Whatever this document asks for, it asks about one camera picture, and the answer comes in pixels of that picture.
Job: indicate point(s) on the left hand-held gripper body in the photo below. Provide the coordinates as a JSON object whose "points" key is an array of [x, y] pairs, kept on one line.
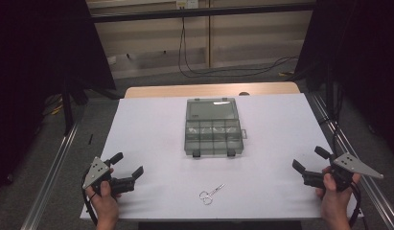
{"points": [[96, 172]]}

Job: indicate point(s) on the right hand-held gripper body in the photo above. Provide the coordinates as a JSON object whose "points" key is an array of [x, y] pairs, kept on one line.
{"points": [[344, 169]]}

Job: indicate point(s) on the person's left hand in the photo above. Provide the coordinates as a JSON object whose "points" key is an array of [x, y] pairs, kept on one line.
{"points": [[105, 201]]}

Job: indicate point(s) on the person's right hand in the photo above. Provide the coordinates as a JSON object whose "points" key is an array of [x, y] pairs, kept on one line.
{"points": [[334, 199]]}

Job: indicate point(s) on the small black floor piece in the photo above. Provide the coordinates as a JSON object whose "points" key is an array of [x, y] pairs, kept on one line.
{"points": [[90, 139]]}

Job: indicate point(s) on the white paper sheet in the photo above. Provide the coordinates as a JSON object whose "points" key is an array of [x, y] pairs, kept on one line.
{"points": [[274, 134]]}

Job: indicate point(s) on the black metal stand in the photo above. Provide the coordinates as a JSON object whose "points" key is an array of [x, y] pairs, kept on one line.
{"points": [[67, 108]]}

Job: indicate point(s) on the small silver scissors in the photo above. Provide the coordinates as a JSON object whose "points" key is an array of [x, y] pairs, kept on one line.
{"points": [[208, 195]]}

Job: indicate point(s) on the transparent grey organizer box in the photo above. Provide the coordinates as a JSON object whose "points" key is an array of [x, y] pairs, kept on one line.
{"points": [[213, 127]]}

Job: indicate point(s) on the black curtain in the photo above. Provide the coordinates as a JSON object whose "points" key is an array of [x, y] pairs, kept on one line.
{"points": [[364, 57], [31, 64]]}

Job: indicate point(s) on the black horizontal bar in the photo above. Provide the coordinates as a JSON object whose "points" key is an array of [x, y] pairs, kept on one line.
{"points": [[197, 12]]}

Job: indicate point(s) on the metal floor rail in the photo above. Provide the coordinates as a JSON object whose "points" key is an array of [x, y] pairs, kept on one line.
{"points": [[370, 188], [47, 182]]}

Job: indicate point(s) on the white wall socket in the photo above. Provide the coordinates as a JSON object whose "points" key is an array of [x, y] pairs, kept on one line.
{"points": [[187, 3]]}

